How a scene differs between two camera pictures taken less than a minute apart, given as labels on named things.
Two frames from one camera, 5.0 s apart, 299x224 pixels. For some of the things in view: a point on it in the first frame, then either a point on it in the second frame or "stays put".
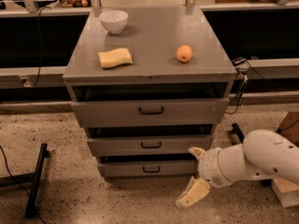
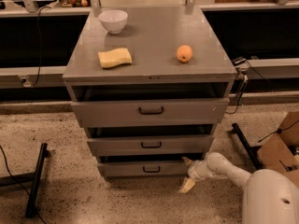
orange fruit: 184,53 stays put
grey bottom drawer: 161,169 stays put
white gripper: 209,166 → 195,169
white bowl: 114,21 stays put
